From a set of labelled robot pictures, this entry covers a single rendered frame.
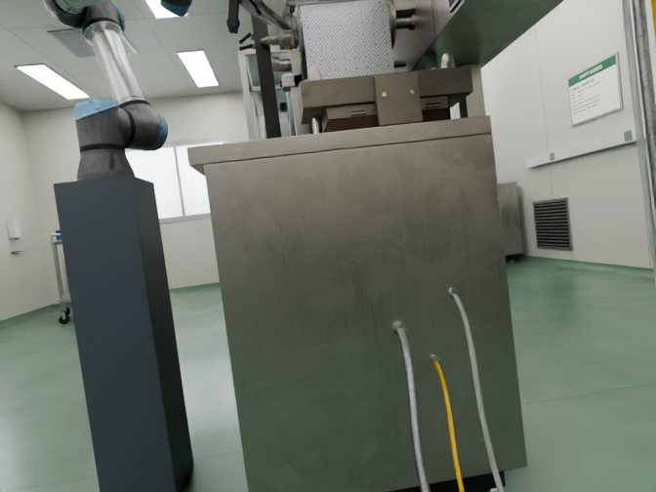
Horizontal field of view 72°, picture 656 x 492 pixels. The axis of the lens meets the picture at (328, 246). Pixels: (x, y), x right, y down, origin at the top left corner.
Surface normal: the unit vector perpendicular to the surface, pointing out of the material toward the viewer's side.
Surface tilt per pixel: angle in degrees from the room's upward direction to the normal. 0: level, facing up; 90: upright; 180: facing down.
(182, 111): 90
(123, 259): 90
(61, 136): 90
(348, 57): 90
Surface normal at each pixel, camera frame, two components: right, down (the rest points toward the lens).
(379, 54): 0.10, 0.04
